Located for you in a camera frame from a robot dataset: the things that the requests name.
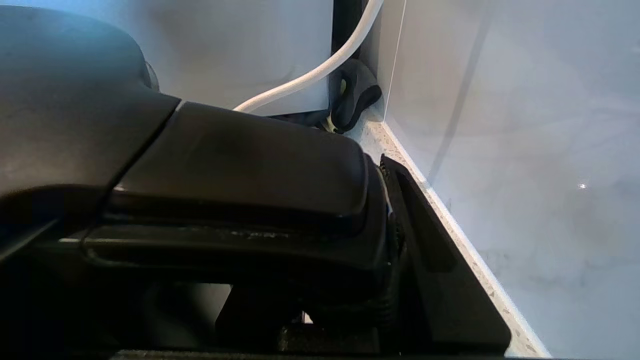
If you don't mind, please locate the white power cable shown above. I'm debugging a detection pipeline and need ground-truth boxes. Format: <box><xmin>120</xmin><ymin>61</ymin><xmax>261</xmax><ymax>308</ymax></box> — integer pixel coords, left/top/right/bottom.
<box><xmin>234</xmin><ymin>0</ymin><xmax>385</xmax><ymax>113</ymax></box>

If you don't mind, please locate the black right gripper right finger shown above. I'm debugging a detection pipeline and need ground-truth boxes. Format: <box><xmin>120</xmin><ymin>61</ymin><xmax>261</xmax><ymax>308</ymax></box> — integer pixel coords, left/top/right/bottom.
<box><xmin>375</xmin><ymin>154</ymin><xmax>512</xmax><ymax>355</ymax></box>

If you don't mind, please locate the black electric kettle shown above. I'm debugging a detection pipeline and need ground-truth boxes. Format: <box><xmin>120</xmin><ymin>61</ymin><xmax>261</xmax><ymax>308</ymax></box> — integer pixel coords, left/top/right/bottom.
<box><xmin>0</xmin><ymin>5</ymin><xmax>398</xmax><ymax>360</ymax></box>

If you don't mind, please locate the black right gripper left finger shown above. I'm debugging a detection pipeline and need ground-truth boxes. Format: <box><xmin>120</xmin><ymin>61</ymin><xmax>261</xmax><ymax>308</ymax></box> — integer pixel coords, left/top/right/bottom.
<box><xmin>215</xmin><ymin>285</ymin><xmax>306</xmax><ymax>353</ymax></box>

